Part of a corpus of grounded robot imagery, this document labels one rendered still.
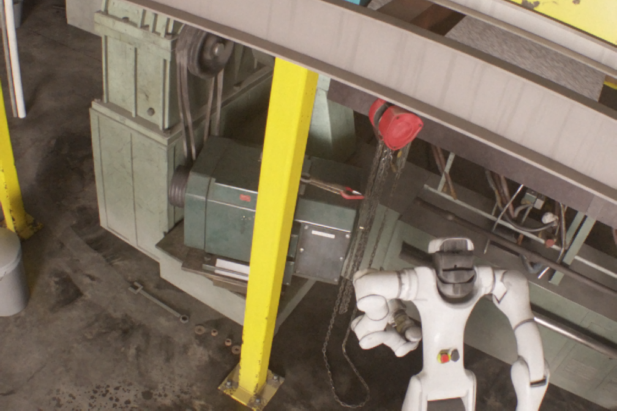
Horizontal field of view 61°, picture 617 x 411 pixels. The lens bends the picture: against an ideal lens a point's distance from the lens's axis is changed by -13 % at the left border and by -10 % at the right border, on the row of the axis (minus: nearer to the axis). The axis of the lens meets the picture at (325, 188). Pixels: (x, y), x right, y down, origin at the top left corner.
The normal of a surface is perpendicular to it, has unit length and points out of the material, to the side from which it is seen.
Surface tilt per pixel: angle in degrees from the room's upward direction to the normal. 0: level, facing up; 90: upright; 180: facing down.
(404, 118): 90
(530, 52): 30
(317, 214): 45
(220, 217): 90
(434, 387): 36
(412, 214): 0
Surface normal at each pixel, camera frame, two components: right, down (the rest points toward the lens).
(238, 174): 0.16, -0.76
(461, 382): 0.22, -0.23
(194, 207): -0.15, 0.61
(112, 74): -0.47, 0.50
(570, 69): -0.09, -0.41
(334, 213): 0.01, -0.11
